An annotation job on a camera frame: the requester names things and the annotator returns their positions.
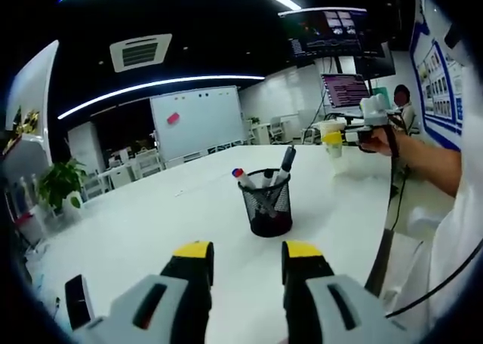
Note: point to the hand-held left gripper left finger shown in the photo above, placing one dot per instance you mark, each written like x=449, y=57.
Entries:
x=124, y=310

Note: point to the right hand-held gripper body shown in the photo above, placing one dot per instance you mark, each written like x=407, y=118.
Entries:
x=373, y=110

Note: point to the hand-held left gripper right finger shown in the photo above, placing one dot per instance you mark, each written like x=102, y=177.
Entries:
x=339, y=306

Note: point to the white paper cup green print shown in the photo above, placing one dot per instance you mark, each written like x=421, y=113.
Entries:
x=334, y=149

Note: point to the dark blue long marker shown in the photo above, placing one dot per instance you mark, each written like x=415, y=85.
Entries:
x=288, y=157

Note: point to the black whiteboard marker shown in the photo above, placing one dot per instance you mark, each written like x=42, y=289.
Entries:
x=281, y=176
x=268, y=176

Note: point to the black mesh pen holder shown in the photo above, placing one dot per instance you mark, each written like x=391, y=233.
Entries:
x=269, y=212

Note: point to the red whiteboard marker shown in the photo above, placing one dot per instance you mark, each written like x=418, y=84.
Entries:
x=245, y=180

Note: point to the white rolling whiteboard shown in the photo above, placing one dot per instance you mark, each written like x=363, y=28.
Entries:
x=196, y=125

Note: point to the pink whiteboard eraser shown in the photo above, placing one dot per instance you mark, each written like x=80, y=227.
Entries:
x=173, y=118

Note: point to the person's right hand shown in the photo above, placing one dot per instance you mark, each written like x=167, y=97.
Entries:
x=377, y=140

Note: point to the teal paper bag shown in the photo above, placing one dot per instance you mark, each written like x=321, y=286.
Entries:
x=381, y=91

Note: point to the standing desk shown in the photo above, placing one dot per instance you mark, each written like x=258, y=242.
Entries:
x=339, y=114

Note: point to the monitor with purple screen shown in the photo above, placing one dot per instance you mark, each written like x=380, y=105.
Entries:
x=345, y=91

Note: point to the small potted plant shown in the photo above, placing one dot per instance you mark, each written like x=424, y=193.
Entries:
x=255, y=120

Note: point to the white chair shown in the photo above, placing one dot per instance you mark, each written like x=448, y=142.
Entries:
x=422, y=219

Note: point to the person's white clothing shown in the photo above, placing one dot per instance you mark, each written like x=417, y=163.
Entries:
x=460, y=227

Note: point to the green potted plant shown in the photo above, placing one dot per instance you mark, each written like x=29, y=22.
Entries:
x=60, y=182

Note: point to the white cabinet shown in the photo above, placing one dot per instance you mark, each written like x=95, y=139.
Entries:
x=85, y=148

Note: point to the gold decorations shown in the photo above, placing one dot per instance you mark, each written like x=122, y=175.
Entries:
x=26, y=121

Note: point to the ceiling air conditioner vent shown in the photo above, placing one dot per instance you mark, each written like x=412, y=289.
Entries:
x=139, y=53

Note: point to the white curved display shelf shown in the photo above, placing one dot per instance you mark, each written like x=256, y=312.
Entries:
x=34, y=87

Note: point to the blue and white wall poster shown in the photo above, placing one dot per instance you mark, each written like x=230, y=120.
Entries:
x=437, y=87

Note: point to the wall-mounted dark display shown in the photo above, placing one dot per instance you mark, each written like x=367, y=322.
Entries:
x=332, y=31

